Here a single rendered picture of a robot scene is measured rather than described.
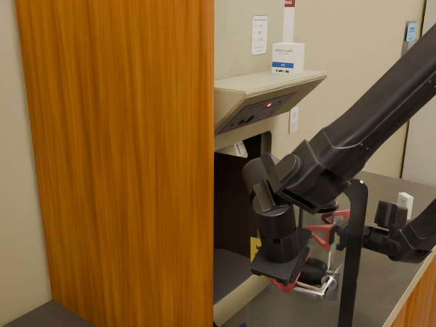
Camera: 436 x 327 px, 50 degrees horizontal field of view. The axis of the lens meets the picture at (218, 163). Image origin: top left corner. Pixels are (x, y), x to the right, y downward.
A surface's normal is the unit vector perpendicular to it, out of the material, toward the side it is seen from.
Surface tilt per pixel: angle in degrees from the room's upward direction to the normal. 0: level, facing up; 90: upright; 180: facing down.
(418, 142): 90
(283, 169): 56
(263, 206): 24
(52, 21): 90
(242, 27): 90
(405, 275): 0
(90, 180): 90
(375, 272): 0
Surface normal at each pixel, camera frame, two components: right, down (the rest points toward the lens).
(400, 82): -0.76, -0.40
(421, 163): -0.60, 0.25
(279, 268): -0.21, -0.76
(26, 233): 0.80, 0.20
